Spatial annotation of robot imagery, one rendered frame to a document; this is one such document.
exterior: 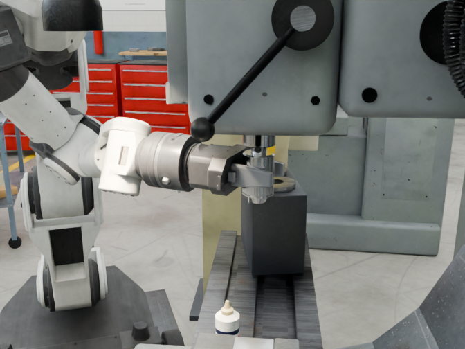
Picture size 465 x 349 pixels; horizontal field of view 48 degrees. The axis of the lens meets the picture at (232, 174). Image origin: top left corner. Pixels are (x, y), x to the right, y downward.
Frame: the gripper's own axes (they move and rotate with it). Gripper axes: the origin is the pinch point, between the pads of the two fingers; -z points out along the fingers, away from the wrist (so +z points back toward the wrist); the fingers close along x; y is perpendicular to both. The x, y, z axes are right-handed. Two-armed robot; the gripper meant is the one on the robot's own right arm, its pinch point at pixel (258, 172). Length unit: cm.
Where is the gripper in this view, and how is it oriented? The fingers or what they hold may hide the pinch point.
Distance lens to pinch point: 77.5
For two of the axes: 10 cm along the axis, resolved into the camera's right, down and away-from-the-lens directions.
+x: 3.9, -2.6, 8.8
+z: -9.2, -1.2, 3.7
